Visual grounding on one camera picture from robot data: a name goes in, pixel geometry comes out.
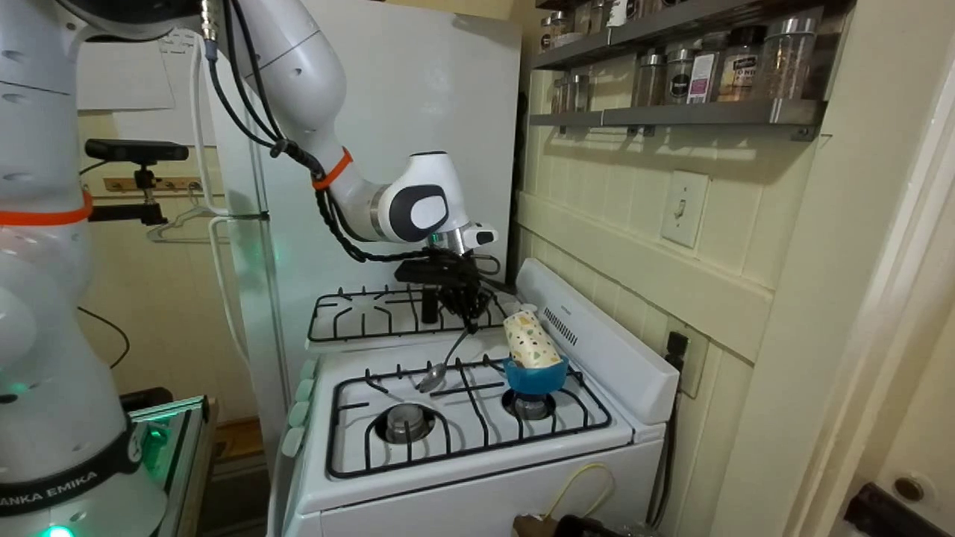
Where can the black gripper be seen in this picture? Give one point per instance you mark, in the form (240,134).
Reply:
(451,276)

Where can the silver metal spoon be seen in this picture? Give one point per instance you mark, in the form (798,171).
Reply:
(437,373)

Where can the robot base platform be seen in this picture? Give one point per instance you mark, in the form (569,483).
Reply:
(176,452)

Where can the patterned cream cup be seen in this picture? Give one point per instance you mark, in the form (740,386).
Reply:
(527,340)

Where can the black rear stove grate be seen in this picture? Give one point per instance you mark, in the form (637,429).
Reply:
(363,313)

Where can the black stove grate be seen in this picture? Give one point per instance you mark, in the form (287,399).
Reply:
(382,423)
(363,313)

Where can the blue bowl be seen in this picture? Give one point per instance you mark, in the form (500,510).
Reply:
(536,383)

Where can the white gas stove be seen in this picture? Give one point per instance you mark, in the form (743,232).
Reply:
(599,474)

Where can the black front stove grate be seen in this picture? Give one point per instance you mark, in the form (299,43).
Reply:
(382,423)

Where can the white refrigerator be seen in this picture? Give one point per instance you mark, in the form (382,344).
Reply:
(378,92)

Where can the black power plug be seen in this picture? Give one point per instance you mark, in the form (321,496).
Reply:
(675,349)

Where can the grey spice shelf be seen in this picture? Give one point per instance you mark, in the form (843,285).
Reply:
(697,19)

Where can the spice jar white label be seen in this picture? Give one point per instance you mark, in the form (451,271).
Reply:
(704,67)

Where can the spice jar brown contents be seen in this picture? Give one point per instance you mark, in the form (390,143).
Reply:
(740,62)

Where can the spice jar clear glass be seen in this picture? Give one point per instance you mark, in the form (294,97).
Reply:
(791,53)

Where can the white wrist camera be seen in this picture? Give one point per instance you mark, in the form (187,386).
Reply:
(463,238)

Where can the white light switch plate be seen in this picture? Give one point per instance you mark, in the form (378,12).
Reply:
(684,207)

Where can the black camera on stand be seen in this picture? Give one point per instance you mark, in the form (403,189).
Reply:
(140,152)

